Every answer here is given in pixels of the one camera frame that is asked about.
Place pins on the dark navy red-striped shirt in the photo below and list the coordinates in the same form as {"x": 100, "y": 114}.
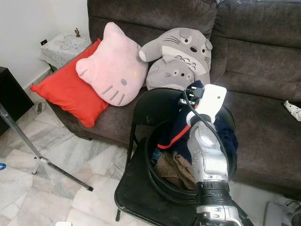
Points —
{"x": 174, "y": 132}

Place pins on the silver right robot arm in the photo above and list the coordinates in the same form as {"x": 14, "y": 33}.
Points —
{"x": 209, "y": 160}

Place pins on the blue plastic hanger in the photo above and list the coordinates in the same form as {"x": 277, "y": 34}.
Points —
{"x": 2, "y": 166}

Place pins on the small grey totoro plush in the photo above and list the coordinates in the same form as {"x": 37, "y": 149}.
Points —
{"x": 171, "y": 75}

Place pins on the large grey totoro plush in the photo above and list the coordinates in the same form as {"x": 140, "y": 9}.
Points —
{"x": 188, "y": 44}

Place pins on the khaki brown garment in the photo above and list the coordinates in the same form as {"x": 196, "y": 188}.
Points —
{"x": 176, "y": 169}

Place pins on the dark brown sofa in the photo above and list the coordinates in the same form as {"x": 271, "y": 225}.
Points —
{"x": 254, "y": 61}

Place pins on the black round laundry basket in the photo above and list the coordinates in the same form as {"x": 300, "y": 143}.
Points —
{"x": 149, "y": 160}

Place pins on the pink cat face cushion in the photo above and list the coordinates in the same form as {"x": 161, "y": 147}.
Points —
{"x": 113, "y": 70}

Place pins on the black tv console cabinet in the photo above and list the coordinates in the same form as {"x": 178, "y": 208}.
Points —
{"x": 9, "y": 94}

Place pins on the white spotted cloth item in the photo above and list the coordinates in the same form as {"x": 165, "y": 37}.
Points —
{"x": 292, "y": 110}

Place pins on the black folding chair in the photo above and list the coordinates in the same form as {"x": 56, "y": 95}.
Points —
{"x": 146, "y": 197}

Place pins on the silver metal clothes rack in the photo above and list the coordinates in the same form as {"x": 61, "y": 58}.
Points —
{"x": 23, "y": 135}

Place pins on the red cushion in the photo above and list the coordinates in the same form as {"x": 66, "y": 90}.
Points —
{"x": 70, "y": 92}

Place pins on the small brown figurine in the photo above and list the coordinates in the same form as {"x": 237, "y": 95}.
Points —
{"x": 76, "y": 32}

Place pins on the side table with lace cloth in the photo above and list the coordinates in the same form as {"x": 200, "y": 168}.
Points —
{"x": 63, "y": 47}

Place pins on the grey floor appliance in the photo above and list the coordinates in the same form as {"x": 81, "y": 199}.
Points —
{"x": 277, "y": 214}

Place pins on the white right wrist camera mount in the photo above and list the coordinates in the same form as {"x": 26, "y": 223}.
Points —
{"x": 214, "y": 101}

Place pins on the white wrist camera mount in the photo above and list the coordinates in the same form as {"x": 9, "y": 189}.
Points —
{"x": 214, "y": 101}
{"x": 64, "y": 224}

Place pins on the black wall socket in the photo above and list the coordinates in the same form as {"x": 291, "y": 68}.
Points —
{"x": 43, "y": 42}

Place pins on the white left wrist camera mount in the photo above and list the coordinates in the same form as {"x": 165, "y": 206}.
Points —
{"x": 64, "y": 224}

